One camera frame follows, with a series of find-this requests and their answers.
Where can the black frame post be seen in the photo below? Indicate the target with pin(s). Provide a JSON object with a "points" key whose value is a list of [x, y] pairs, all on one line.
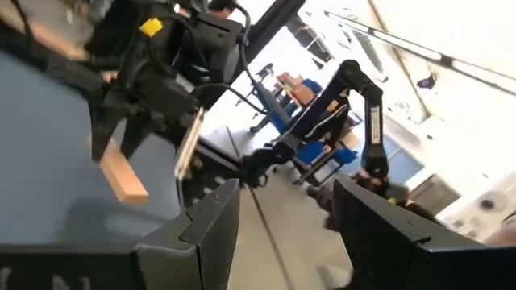
{"points": [[274, 24]]}

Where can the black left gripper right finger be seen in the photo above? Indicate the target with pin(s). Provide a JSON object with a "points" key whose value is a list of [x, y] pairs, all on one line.
{"points": [[379, 241]]}

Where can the blue chair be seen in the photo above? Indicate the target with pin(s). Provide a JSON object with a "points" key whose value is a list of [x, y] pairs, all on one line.
{"points": [[310, 152]]}

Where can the background black robot arm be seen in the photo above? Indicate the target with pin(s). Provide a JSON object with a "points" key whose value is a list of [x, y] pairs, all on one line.
{"points": [[375, 159]]}

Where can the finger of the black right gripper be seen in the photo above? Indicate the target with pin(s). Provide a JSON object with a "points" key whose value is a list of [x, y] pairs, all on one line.
{"points": [[135, 137], [105, 133]]}

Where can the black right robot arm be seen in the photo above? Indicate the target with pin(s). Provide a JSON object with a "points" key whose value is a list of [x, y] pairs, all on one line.
{"points": [[209, 44]]}

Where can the blue frame stand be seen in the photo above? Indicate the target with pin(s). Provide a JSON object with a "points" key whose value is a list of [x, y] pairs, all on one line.
{"points": [[278, 117]]}

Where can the long orange block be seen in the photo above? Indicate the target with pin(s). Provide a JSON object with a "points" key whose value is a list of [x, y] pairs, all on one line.
{"points": [[123, 181]]}

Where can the wooden side board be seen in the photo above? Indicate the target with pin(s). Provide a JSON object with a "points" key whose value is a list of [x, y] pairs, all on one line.
{"points": [[56, 38]]}

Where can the yellow tag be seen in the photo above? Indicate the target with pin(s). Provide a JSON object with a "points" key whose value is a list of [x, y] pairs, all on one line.
{"points": [[151, 26]]}

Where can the dark grey cabinet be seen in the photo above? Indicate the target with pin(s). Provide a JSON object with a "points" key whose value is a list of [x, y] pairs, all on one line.
{"points": [[433, 195]]}

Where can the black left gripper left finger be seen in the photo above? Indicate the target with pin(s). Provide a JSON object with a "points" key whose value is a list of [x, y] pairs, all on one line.
{"points": [[201, 249]]}

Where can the orange boxes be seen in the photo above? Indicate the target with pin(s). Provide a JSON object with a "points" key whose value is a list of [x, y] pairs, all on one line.
{"points": [[303, 94]]}

